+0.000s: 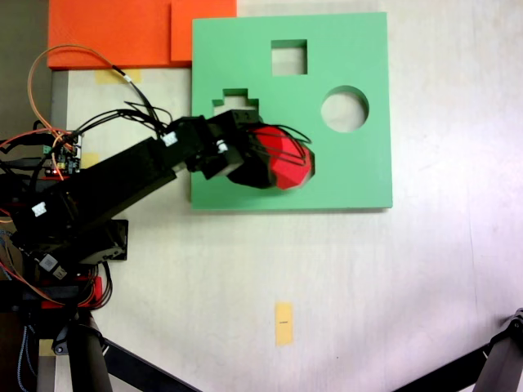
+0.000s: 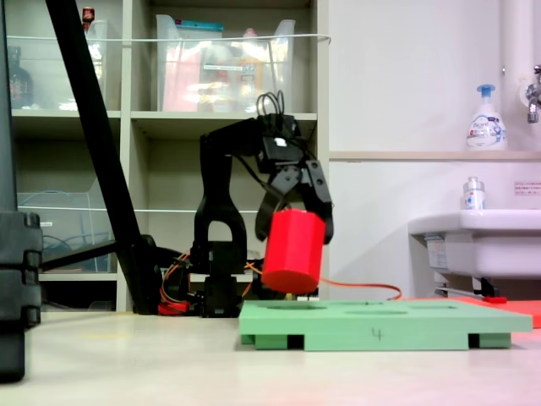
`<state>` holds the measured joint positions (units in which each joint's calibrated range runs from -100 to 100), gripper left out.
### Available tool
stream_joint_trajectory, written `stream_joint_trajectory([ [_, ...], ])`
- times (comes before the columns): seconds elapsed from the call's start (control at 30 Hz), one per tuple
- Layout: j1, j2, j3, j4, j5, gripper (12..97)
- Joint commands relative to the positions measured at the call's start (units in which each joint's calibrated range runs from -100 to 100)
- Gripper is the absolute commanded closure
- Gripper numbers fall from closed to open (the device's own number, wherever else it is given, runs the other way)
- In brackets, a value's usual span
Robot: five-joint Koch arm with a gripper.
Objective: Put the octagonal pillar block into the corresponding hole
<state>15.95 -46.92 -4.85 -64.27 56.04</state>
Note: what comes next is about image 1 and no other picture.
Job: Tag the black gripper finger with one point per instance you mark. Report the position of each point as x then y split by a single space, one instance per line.
245 118
253 173

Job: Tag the red octagonal pillar block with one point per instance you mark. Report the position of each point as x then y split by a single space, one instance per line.
290 175

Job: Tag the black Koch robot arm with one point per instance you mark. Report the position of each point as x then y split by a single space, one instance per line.
122 179

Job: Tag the green shape sorting board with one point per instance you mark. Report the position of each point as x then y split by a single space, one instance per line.
347 171

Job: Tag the yellow masking tape piece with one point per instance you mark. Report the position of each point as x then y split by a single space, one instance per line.
104 77
93 159
46 347

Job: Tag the yellow tape label strip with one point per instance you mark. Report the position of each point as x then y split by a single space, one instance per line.
284 330

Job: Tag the small circuit board with connectors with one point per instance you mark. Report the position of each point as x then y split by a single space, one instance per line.
67 157

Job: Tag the red black power lead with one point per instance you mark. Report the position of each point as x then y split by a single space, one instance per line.
24 143

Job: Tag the black driver board with inductor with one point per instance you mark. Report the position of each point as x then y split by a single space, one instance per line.
51 263

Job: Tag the black tripod leg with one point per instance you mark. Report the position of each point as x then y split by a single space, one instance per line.
502 363
88 359

